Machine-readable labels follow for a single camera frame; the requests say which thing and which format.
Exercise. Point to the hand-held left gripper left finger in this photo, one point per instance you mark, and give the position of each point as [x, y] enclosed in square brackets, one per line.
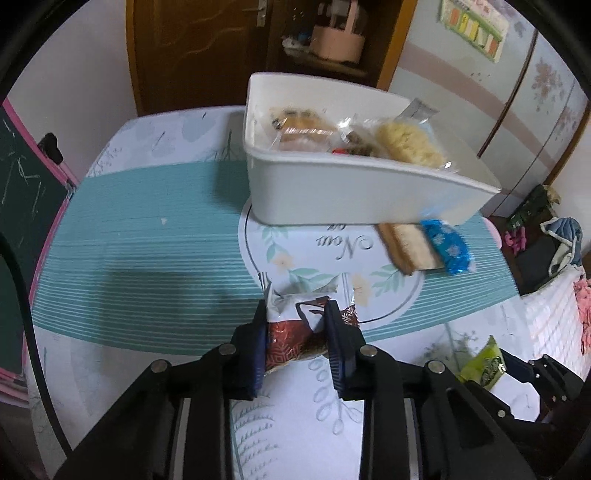
[258, 355]

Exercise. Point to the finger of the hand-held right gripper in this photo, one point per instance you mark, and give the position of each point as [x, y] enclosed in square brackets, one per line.
[517, 367]

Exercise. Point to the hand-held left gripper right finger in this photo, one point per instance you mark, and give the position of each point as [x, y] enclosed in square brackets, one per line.
[337, 360]

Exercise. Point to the green snack packet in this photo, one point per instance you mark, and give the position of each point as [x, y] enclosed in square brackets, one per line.
[485, 364]

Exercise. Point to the red white snack packet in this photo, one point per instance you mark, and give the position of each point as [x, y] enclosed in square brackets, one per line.
[295, 318]

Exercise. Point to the white plastic bin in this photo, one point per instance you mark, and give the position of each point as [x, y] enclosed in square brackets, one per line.
[323, 194]

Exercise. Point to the pink fluffy cloth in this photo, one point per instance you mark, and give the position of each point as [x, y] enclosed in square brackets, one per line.
[584, 314]

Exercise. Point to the pink toy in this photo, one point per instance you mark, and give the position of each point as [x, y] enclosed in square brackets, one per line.
[516, 241]

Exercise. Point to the pink stool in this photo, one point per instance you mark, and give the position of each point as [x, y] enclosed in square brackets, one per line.
[496, 233]

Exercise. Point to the blue snack packet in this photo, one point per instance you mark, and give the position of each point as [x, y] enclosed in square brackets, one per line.
[448, 247]

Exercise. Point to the blue white cloth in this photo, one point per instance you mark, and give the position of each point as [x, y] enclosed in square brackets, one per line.
[565, 235]

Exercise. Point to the green bag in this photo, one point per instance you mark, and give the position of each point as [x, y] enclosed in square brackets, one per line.
[531, 207]

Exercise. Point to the yellow noodle snack packet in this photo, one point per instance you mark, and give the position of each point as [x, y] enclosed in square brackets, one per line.
[406, 141]

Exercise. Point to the brown bun packet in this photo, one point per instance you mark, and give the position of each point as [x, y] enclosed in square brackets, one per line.
[300, 124]

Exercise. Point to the pale blue wardrobe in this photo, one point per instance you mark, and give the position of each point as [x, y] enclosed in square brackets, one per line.
[461, 92]

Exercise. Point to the black clip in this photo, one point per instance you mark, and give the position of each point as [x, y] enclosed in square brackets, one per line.
[51, 146]

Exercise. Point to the brown wooden door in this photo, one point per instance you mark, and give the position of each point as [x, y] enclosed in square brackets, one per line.
[194, 55]

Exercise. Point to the small white blue toys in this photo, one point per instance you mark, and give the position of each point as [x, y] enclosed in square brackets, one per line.
[295, 41]

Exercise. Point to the wooden shelf cabinet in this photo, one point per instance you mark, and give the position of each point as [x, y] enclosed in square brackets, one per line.
[388, 41]

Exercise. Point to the green chalkboard pink frame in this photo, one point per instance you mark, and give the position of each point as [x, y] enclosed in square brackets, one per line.
[23, 194]

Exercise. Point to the colourful wall poster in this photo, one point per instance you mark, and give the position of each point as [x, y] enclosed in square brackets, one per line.
[475, 23]

